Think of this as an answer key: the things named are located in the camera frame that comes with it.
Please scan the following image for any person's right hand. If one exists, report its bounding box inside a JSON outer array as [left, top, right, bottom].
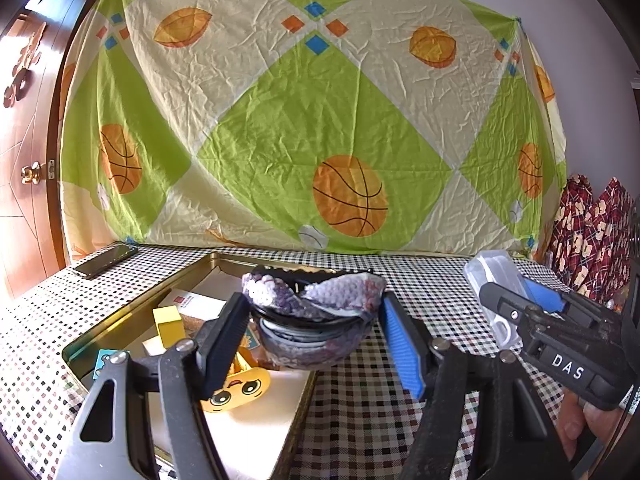
[[556, 390, 640, 472]]

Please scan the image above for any clear plastic case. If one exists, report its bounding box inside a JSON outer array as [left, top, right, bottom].
[[462, 250, 531, 348]]

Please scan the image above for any brown wooden door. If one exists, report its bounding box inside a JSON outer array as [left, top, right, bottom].
[[0, 0, 123, 301]]

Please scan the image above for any black phone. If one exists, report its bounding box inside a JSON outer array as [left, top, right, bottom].
[[71, 243, 139, 280]]

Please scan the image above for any yellow cube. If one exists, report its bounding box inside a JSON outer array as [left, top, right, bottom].
[[152, 305, 187, 353]]

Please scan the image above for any checkered tablecloth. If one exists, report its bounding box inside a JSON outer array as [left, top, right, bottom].
[[0, 242, 616, 480]]

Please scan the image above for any basketball printed green sheet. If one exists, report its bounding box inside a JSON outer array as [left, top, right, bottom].
[[57, 0, 568, 256]]

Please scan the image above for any blue bear card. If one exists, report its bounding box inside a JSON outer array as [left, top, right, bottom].
[[91, 349, 118, 381]]

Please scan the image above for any red bear printed cloth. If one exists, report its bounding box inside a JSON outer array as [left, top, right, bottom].
[[547, 174, 640, 306]]

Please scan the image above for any yellow face toy block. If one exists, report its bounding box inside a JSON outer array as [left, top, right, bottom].
[[201, 350, 272, 413]]

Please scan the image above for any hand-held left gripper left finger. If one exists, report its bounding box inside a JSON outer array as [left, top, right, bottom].
[[52, 294, 252, 480]]

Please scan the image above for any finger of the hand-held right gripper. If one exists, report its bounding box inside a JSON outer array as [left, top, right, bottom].
[[522, 277, 614, 327], [479, 282, 557, 330]]

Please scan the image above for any gold metal tin box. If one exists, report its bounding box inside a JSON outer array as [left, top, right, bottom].
[[62, 251, 321, 480]]

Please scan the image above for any wooden door ornament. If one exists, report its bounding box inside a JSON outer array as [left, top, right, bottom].
[[2, 22, 48, 109]]

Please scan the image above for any white paper box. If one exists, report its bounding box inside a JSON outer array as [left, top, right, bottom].
[[160, 289, 228, 318]]

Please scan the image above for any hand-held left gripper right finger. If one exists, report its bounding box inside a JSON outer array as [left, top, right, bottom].
[[378, 291, 575, 480]]

